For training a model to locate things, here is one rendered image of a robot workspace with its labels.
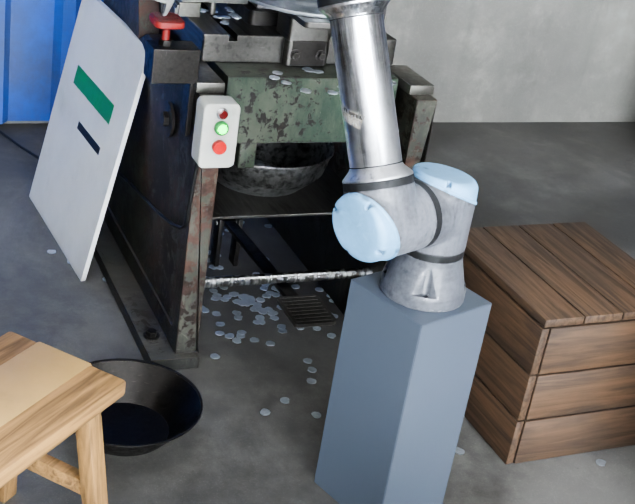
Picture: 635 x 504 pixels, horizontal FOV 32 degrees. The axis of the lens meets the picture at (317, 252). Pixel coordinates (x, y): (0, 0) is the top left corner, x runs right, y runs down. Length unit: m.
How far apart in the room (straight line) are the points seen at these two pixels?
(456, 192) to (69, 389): 0.70
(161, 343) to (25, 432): 0.85
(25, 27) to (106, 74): 0.83
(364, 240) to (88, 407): 0.50
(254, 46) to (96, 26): 0.65
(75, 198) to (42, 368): 1.09
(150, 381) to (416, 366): 0.67
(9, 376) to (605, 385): 1.22
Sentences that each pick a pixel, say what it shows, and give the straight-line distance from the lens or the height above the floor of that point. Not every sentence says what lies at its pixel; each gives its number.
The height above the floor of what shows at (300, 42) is 0.70.
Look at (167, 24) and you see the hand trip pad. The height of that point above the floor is 0.76.
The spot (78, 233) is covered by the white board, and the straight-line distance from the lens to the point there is 2.86.
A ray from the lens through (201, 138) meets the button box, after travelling 2.21.
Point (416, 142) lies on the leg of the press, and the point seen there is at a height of 0.52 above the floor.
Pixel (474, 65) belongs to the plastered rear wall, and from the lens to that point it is 4.27.
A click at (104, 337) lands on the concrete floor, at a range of 2.59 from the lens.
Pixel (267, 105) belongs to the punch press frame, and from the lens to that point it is 2.36.
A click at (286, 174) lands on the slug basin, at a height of 0.39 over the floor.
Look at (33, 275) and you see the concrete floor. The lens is 2.83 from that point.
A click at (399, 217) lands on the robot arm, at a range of 1.77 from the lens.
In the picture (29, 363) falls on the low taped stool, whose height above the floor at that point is 0.33.
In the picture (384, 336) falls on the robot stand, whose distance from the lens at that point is 1.96.
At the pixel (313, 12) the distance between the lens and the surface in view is 2.34.
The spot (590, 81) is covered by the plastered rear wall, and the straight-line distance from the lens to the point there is 4.60.
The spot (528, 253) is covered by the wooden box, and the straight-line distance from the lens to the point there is 2.48.
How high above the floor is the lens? 1.35
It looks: 26 degrees down
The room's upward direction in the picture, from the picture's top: 9 degrees clockwise
